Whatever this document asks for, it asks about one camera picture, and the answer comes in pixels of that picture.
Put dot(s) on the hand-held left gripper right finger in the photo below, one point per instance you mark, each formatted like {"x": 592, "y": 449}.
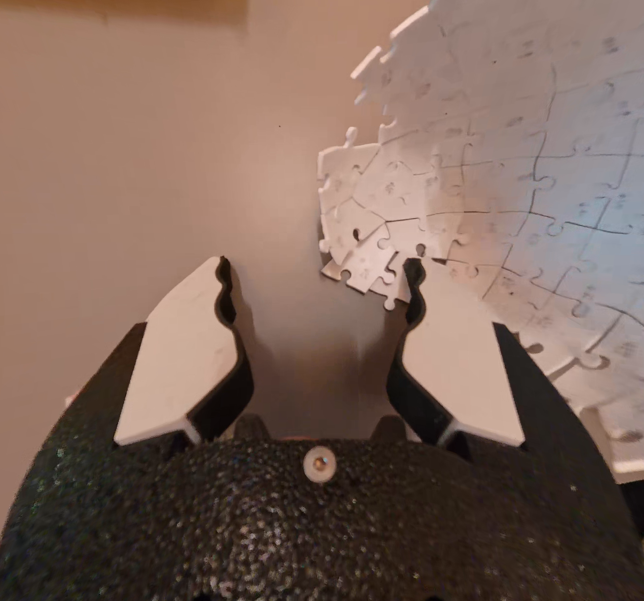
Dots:
{"x": 458, "y": 369}

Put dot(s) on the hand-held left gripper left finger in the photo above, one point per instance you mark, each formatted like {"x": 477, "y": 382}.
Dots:
{"x": 181, "y": 359}

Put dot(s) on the single jigsaw puzzle piece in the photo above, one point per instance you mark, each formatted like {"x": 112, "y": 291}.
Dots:
{"x": 370, "y": 271}

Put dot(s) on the colourful cartoon puzzle ball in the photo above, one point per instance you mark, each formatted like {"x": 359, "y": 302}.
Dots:
{"x": 528, "y": 158}

